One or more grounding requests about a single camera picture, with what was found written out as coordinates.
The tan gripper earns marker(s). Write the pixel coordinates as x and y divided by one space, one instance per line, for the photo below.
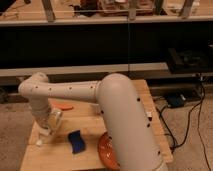
53 120

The white lotion bottle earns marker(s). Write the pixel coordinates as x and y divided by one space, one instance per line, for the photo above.
44 134

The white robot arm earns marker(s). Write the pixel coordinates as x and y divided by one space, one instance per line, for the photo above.
123 112

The orange toy carrot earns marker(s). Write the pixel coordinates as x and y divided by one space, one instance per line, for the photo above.
62 106

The blue sponge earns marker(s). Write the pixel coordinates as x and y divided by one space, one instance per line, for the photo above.
76 141

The clear plastic cup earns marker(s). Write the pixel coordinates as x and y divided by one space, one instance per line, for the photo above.
95 108

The orange ribbed plate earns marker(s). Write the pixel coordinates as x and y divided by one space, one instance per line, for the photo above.
106 153

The wooden shelf rack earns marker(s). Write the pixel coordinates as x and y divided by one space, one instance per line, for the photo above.
93 12

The black power adapter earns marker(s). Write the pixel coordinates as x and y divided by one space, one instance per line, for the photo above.
175 101

